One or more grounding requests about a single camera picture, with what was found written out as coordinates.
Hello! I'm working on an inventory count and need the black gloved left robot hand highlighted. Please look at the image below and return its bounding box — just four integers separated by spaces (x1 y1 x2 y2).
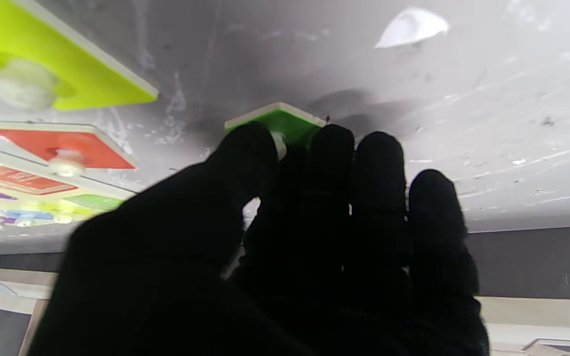
28 122 489 356

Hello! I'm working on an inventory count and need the green pentagon puzzle piece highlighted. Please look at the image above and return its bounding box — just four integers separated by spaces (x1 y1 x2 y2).
225 102 326 161

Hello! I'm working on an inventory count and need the yellow wooden shape puzzle board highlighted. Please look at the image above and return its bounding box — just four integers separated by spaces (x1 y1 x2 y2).
0 142 137 233

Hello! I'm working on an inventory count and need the yellow trapezoid puzzle piece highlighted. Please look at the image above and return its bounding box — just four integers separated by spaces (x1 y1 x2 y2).
0 0 159 111

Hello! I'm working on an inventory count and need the red square puzzle piece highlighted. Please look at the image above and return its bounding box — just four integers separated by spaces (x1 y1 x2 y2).
0 122 137 178

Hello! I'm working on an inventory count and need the small white scrap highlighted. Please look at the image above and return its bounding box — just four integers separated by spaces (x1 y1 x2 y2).
375 6 449 49

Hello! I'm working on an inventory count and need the flat tray under bottle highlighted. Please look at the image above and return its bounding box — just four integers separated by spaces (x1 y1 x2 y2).
522 338 570 356

